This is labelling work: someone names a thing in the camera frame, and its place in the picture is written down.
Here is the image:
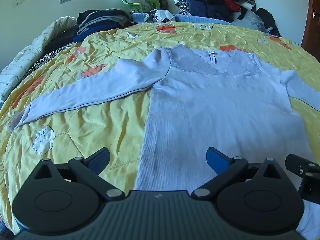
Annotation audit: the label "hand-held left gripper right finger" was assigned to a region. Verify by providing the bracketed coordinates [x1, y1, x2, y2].
[191, 147, 288, 199]

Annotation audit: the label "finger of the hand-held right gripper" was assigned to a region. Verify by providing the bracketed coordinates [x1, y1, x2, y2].
[285, 154, 320, 202]

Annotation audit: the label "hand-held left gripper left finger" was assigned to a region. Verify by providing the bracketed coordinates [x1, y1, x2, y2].
[34, 147, 125, 201]

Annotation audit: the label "white long sleeve shirt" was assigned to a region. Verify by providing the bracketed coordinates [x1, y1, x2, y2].
[21, 44, 320, 240]

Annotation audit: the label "pile of dark folded clothes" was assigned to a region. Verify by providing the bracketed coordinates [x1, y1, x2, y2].
[44, 9, 135, 53]

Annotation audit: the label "navy blue clothes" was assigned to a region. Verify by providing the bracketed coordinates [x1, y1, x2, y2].
[186, 0, 238, 22]

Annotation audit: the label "yellow floral quilt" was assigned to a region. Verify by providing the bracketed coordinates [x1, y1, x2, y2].
[0, 21, 320, 233]

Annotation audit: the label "zebra striped cloth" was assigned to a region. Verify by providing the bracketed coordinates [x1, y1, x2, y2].
[27, 47, 58, 73]

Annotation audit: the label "white printed quilt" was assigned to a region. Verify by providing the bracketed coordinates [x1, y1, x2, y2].
[0, 16, 77, 105]

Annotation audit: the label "brown wooden door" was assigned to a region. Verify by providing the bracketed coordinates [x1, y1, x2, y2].
[301, 0, 320, 63]

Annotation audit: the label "blue blanket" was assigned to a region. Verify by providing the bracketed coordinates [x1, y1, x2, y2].
[131, 12, 232, 25]

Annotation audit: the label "clear plastic bag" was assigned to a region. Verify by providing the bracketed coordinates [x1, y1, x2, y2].
[240, 10, 265, 30]

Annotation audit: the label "black bag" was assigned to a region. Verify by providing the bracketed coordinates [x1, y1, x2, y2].
[256, 7, 282, 37]

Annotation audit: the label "white plastic bag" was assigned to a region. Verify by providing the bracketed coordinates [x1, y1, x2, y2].
[145, 9, 175, 23]

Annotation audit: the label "checkered cloth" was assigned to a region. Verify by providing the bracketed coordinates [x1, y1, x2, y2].
[174, 0, 190, 15]

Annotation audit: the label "green plastic chair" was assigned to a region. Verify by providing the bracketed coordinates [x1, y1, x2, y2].
[122, 0, 160, 13]

